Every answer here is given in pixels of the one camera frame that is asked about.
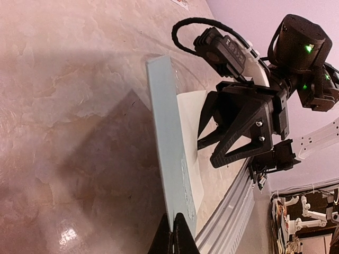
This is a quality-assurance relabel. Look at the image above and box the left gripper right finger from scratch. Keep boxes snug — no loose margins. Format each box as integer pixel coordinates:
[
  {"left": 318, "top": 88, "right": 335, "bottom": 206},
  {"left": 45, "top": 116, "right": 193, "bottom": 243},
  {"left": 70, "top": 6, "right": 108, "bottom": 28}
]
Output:
[{"left": 173, "top": 213, "right": 199, "bottom": 254}]

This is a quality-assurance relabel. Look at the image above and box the front aluminium rail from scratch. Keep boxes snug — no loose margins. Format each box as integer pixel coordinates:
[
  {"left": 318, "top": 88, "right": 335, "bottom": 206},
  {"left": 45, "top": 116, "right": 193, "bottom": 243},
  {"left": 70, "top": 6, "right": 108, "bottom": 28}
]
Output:
[{"left": 195, "top": 159, "right": 255, "bottom": 254}]

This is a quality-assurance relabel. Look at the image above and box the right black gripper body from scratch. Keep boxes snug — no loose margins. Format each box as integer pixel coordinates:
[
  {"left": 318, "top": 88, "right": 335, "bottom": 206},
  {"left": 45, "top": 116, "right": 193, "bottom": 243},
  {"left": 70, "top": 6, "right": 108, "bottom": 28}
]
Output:
[{"left": 217, "top": 14, "right": 338, "bottom": 139}]

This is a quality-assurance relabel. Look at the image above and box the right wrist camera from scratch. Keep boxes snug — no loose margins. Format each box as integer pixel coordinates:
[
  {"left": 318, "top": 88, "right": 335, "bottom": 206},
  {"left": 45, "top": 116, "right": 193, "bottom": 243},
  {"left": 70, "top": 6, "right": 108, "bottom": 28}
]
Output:
[{"left": 193, "top": 27, "right": 254, "bottom": 86}]

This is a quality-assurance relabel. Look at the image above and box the wax seal sticker sheet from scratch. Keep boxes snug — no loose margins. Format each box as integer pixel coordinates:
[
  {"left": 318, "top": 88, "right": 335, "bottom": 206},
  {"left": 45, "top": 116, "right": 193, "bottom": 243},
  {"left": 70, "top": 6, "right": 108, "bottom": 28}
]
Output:
[{"left": 171, "top": 0, "right": 189, "bottom": 11}]

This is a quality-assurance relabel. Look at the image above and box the teal paper envelope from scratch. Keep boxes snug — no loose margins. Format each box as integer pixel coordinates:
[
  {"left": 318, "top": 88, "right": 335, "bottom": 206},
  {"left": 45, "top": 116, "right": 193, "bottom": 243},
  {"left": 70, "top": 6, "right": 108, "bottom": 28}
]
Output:
[{"left": 146, "top": 56, "right": 197, "bottom": 234}]

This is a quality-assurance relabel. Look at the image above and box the ornate bordered letter sheet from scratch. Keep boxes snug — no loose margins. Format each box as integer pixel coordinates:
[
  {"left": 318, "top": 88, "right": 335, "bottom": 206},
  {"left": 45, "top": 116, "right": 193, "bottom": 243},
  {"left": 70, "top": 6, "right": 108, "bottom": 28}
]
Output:
[{"left": 177, "top": 90, "right": 207, "bottom": 211}]

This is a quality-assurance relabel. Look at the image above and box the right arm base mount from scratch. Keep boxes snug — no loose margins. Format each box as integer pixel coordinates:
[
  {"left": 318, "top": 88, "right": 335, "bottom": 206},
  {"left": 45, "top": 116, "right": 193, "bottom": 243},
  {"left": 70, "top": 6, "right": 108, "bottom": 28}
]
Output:
[{"left": 248, "top": 139, "right": 301, "bottom": 191}]

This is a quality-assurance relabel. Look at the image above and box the black camera cable loop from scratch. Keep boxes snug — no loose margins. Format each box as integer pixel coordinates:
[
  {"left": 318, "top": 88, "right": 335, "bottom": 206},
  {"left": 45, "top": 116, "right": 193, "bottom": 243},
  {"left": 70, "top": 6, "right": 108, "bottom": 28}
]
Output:
[{"left": 171, "top": 16, "right": 268, "bottom": 69}]

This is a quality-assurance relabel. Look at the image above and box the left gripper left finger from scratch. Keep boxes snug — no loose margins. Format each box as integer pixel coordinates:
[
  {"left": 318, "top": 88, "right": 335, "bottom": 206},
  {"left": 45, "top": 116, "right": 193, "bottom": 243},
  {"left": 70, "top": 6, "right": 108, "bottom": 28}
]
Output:
[{"left": 148, "top": 213, "right": 173, "bottom": 254}]

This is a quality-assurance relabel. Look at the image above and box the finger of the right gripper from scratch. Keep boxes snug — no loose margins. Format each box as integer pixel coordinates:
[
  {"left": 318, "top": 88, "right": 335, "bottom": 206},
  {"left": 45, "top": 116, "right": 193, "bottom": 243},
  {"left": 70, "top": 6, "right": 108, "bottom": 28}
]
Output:
[
  {"left": 197, "top": 91, "right": 238, "bottom": 151},
  {"left": 210, "top": 98, "right": 273, "bottom": 168}
]

